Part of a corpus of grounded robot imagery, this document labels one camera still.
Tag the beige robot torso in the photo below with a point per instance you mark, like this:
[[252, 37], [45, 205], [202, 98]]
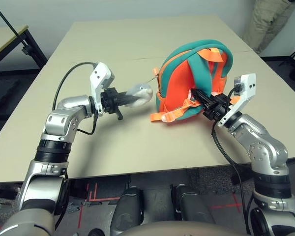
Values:
[[177, 229]]

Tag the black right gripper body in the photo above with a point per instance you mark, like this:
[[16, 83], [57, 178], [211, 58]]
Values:
[[216, 107]]

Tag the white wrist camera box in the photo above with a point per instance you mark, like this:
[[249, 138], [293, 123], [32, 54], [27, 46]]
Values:
[[100, 73], [248, 86]]

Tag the bystander in beige trousers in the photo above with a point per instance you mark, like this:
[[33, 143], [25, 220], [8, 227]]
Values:
[[265, 24]]

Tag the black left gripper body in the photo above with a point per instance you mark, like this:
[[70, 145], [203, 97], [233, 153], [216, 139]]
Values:
[[109, 100]]

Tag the teal and orange backpack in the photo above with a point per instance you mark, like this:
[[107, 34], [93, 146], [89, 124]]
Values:
[[179, 86]]

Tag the dark robot left leg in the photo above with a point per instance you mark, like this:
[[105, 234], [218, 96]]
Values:
[[127, 209]]

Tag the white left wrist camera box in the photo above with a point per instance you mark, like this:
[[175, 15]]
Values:
[[100, 73]]

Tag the dark robot leg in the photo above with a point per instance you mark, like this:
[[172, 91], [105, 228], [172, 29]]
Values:
[[127, 209], [191, 204]]

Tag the grey white plush toy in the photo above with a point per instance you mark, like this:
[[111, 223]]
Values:
[[142, 94]]

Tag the dark robot right leg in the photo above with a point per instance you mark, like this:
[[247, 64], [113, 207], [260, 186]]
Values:
[[191, 204]]

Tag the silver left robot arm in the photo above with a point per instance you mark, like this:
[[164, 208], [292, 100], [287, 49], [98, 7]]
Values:
[[61, 123]]

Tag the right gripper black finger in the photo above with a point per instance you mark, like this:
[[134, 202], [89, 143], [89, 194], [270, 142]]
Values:
[[200, 94], [202, 102]]

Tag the black pole clamp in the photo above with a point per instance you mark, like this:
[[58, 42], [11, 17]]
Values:
[[25, 50]]

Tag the black framed side table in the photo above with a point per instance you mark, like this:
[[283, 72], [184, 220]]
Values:
[[2, 37]]

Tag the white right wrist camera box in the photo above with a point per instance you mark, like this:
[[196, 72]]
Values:
[[248, 86]]

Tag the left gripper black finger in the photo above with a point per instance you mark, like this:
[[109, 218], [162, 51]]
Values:
[[125, 100], [123, 94]]

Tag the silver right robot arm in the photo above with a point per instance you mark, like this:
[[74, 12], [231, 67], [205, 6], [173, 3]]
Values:
[[263, 147]]

